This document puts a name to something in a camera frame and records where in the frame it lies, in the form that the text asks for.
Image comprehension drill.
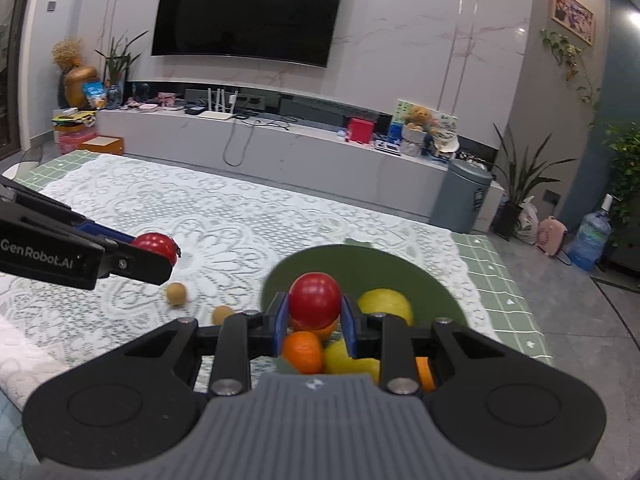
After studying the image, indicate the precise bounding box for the white router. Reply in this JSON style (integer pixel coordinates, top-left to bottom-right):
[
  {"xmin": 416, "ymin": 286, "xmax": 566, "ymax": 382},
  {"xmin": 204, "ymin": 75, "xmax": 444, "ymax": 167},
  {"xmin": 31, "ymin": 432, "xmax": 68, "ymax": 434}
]
[{"xmin": 199, "ymin": 87, "xmax": 240, "ymax": 121}]

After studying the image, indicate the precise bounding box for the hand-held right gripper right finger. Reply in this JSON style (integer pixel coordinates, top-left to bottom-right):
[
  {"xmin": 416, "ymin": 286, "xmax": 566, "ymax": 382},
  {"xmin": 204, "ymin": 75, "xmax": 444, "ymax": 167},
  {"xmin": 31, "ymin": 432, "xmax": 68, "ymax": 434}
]
[{"xmin": 341, "ymin": 296, "xmax": 529, "ymax": 395}]

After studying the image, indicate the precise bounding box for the black television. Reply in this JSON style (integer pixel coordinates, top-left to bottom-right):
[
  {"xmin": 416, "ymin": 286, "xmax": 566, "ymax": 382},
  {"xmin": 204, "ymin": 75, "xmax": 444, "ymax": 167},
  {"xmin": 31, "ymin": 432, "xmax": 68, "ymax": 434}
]
[{"xmin": 151, "ymin": 0, "xmax": 349, "ymax": 68}]

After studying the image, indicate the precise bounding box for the green bowl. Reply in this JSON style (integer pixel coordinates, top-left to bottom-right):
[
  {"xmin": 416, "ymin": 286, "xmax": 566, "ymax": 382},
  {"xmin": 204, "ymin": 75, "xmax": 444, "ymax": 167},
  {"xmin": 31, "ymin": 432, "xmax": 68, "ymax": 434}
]
[{"xmin": 260, "ymin": 244, "xmax": 498, "ymax": 376}]

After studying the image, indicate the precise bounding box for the blue water jug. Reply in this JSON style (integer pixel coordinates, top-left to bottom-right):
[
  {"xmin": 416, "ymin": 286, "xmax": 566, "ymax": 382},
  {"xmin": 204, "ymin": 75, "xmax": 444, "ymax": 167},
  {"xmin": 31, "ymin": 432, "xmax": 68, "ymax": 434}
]
[{"xmin": 567, "ymin": 193, "xmax": 613, "ymax": 272}]

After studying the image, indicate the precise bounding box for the green plant in glass vase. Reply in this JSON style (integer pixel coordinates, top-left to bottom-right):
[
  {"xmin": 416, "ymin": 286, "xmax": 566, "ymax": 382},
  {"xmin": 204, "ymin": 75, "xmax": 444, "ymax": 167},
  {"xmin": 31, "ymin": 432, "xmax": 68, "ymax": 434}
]
[{"xmin": 95, "ymin": 30, "xmax": 151, "ymax": 108}]

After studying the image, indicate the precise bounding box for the framed wall picture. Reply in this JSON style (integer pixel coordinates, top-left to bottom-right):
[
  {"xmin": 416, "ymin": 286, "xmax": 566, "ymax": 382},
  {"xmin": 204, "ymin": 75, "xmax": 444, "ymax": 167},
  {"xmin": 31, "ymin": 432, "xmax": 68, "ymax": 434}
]
[{"xmin": 550, "ymin": 0, "xmax": 597, "ymax": 47}]

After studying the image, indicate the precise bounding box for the white low TV cabinet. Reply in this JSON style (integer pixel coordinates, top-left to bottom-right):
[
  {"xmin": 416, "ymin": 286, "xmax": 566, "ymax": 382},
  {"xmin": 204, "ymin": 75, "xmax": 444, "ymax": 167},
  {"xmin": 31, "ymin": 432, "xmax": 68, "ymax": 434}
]
[{"xmin": 95, "ymin": 80, "xmax": 506, "ymax": 226}]

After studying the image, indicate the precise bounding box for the yellow lemon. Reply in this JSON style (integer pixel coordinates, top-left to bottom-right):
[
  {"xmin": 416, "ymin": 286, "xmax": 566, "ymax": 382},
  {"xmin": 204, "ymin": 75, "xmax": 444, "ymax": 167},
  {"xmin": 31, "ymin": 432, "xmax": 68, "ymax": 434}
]
[
  {"xmin": 357, "ymin": 288, "xmax": 415, "ymax": 328},
  {"xmin": 322, "ymin": 338, "xmax": 381, "ymax": 386}
]

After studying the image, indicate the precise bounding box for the pink storage box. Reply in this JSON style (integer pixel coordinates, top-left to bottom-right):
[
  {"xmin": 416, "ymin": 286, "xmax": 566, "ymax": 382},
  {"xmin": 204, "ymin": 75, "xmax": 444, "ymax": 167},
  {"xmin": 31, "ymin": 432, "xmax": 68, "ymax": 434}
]
[{"xmin": 54, "ymin": 130, "xmax": 98, "ymax": 155}]

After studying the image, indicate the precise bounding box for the grey trash can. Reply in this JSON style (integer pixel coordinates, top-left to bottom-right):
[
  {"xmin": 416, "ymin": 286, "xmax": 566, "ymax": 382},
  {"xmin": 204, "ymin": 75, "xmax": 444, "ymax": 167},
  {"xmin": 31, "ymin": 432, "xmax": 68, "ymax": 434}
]
[{"xmin": 429, "ymin": 159, "xmax": 496, "ymax": 234}]

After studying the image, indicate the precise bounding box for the green printed card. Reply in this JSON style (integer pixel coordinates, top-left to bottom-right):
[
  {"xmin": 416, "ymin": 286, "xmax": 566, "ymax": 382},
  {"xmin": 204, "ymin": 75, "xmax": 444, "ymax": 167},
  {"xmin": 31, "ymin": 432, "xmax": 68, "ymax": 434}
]
[{"xmin": 392, "ymin": 99, "xmax": 458, "ymax": 138}]

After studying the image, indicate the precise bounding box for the white plastic bag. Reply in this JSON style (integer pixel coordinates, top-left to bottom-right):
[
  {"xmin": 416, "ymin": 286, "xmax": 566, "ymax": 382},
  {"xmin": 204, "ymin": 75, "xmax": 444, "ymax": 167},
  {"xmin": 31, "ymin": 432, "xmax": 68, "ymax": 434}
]
[{"xmin": 515, "ymin": 197, "xmax": 540, "ymax": 245}]

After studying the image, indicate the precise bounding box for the brown teddy bear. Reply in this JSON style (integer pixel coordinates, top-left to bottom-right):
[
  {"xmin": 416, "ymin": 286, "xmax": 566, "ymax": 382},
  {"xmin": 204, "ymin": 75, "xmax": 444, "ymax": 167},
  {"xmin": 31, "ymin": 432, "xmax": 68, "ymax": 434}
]
[{"xmin": 404, "ymin": 106, "xmax": 435, "ymax": 132}]

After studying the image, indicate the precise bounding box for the gold vase with dried flowers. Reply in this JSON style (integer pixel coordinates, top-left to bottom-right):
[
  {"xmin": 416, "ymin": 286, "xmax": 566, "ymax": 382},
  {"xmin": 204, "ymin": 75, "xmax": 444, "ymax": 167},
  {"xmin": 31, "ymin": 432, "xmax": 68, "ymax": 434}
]
[{"xmin": 52, "ymin": 37, "xmax": 99, "ymax": 110}]

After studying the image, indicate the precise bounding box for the blue snack bag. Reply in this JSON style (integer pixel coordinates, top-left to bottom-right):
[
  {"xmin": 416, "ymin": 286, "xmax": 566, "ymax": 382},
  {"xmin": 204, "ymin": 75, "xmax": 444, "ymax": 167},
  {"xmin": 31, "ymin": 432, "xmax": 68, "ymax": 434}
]
[{"xmin": 82, "ymin": 81, "xmax": 108, "ymax": 110}]

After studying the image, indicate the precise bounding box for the pink small appliance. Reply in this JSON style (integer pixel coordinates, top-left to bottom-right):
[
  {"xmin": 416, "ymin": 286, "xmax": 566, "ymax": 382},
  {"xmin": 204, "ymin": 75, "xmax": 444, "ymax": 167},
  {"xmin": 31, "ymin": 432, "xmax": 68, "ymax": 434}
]
[{"xmin": 536, "ymin": 216, "xmax": 570, "ymax": 257}]

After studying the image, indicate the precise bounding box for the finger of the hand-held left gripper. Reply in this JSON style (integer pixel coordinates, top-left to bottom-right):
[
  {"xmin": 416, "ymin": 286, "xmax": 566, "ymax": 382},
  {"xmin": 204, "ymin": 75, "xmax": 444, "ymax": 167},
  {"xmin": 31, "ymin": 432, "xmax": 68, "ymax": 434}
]
[
  {"xmin": 97, "ymin": 242, "xmax": 174, "ymax": 286},
  {"xmin": 0, "ymin": 176, "xmax": 136, "ymax": 247}
]

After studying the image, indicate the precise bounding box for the black hanging cable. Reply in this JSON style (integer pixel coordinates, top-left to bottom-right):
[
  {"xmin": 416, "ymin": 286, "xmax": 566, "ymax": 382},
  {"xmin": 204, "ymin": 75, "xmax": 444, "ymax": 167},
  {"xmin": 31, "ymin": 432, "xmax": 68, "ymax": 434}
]
[{"xmin": 222, "ymin": 119, "xmax": 292, "ymax": 167}]

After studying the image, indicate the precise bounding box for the orange mandarin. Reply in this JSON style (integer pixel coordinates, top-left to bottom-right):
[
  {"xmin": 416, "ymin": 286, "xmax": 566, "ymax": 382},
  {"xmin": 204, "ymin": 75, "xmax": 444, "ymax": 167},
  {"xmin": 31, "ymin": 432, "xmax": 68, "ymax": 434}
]
[
  {"xmin": 282, "ymin": 331, "xmax": 325, "ymax": 376},
  {"xmin": 290, "ymin": 317, "xmax": 338, "ymax": 343},
  {"xmin": 415, "ymin": 356, "xmax": 436, "ymax": 392}
]

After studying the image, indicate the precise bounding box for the hanging vine plant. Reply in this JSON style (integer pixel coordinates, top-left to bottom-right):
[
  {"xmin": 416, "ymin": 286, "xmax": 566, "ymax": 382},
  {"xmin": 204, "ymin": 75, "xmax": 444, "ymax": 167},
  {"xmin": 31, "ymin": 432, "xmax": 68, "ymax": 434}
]
[{"xmin": 540, "ymin": 29, "xmax": 603, "ymax": 126}]

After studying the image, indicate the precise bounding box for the orange box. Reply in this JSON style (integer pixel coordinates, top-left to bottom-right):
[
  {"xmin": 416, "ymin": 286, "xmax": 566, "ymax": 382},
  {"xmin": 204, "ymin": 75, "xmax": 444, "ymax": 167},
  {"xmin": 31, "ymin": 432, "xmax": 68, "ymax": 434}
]
[{"xmin": 80, "ymin": 136, "xmax": 125, "ymax": 157}]

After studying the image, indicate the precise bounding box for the white cap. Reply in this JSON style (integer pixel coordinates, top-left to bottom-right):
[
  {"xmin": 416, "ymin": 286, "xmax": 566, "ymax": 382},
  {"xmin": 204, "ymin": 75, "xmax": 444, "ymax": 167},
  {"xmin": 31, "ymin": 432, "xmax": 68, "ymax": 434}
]
[{"xmin": 432, "ymin": 135, "xmax": 461, "ymax": 158}]

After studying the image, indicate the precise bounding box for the white lace tablecloth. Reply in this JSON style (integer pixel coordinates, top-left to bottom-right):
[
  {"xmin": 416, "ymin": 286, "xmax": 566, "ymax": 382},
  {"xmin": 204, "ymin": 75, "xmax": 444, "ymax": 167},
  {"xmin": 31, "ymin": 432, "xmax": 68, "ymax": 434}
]
[{"xmin": 0, "ymin": 152, "xmax": 498, "ymax": 411}]

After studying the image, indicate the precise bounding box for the potted plant in black pot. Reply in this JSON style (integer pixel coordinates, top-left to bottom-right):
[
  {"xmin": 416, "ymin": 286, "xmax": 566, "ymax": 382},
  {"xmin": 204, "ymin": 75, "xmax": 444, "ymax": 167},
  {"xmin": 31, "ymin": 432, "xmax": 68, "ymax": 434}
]
[{"xmin": 492, "ymin": 122, "xmax": 578, "ymax": 241}]

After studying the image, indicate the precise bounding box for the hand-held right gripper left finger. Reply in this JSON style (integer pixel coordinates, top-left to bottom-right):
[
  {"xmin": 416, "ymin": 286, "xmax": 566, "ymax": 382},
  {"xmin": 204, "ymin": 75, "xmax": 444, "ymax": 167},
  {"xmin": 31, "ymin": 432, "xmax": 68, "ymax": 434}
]
[{"xmin": 107, "ymin": 292, "xmax": 291, "ymax": 397}]

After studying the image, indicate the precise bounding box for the large leafy green plant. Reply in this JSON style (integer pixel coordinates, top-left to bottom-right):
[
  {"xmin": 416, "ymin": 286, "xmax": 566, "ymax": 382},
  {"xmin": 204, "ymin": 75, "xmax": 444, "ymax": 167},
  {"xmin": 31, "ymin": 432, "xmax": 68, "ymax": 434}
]
[{"xmin": 602, "ymin": 122, "xmax": 640, "ymax": 246}]

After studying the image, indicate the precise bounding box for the red box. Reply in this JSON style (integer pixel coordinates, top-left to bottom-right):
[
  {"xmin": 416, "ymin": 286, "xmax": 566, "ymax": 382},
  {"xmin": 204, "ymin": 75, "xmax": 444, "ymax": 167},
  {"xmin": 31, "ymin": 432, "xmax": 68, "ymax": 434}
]
[{"xmin": 346, "ymin": 117, "xmax": 376, "ymax": 145}]

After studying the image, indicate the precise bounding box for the red apple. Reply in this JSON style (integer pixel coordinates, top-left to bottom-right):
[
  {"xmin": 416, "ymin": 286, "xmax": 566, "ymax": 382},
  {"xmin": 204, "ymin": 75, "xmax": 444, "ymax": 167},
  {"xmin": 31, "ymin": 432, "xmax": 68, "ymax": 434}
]
[
  {"xmin": 132, "ymin": 232, "xmax": 180, "ymax": 267},
  {"xmin": 289, "ymin": 272, "xmax": 343, "ymax": 331}
]

